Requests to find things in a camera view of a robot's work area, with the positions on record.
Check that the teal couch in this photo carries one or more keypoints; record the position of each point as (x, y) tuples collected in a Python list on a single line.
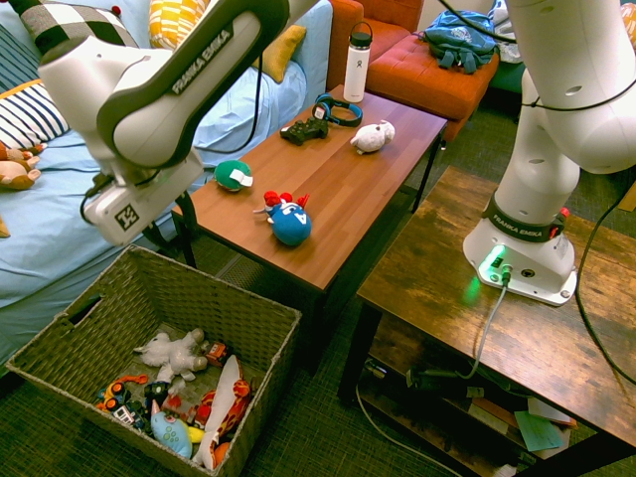
[(507, 77)]

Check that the white shaggy plush animal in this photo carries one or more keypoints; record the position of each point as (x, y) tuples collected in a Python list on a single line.
[(174, 354)]

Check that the teal paper sheet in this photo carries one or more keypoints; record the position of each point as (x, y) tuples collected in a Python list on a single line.
[(539, 431)]

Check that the black white checkered pillow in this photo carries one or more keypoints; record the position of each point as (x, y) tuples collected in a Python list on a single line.
[(79, 20)]

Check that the green round plush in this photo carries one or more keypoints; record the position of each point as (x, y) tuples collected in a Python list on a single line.
[(228, 175)]

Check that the blue plush with red ears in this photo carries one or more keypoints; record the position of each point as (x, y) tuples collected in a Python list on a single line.
[(292, 223)]

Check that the teal backpack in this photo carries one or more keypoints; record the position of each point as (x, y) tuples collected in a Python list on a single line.
[(459, 37)]

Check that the orange book on shelf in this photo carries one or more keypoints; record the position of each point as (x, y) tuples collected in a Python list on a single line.
[(517, 412)]

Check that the black game controller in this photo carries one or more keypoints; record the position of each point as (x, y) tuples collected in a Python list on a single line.
[(305, 131)]

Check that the navy white striped pillow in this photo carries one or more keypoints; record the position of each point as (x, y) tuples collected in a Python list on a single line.
[(30, 116)]

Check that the orange rectangular pillow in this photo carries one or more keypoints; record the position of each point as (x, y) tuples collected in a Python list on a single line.
[(285, 49)]

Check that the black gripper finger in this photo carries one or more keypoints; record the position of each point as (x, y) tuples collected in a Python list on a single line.
[(185, 206), (155, 236)]

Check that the orange armchair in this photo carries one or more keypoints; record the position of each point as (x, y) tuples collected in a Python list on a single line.
[(392, 25)]

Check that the reddish wooden coffee table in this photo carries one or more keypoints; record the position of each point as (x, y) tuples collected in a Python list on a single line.
[(338, 208)]

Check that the rustic brown side table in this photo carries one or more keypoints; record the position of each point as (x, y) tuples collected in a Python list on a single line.
[(497, 323)]

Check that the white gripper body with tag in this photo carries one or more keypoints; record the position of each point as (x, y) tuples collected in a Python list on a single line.
[(144, 199)]

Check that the light blue covered sofa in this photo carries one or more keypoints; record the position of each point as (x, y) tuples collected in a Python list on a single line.
[(40, 233)]

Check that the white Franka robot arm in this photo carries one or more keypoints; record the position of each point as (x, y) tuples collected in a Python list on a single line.
[(536, 174)]

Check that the small red toy truck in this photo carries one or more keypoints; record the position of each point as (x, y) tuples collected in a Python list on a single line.
[(217, 353)]

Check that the white water bottle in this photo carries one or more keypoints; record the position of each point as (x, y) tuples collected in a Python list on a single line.
[(358, 69)]

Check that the white black toy car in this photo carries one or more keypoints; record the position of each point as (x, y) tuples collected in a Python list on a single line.
[(128, 413)]

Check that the orange toy monster truck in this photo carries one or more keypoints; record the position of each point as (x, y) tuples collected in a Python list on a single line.
[(116, 390)]

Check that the woven wicker basket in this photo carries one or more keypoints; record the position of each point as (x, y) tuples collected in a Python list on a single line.
[(208, 298)]

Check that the yellow patterned bolster pillow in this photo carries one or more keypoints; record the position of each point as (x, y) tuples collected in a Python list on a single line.
[(166, 22)]

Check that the small white plush animal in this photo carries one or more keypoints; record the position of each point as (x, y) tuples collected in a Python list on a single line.
[(372, 137)]

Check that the light blue narwhal plush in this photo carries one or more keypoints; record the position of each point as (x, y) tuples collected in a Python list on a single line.
[(171, 433)]

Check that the brown plush animal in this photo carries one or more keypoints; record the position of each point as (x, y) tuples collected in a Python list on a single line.
[(17, 169)]

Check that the teal striped cushion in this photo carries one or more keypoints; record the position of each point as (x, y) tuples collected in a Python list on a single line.
[(17, 64)]

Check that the orange tufted ottoman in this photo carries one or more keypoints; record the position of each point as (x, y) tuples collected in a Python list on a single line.
[(422, 79)]

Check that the orange white fish plush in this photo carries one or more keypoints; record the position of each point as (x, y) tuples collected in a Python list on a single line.
[(226, 397)]

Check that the grey crumpled clothing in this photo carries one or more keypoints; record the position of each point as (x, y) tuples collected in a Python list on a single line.
[(502, 30)]

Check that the blue black headphones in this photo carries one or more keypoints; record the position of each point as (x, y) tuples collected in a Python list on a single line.
[(343, 116)]

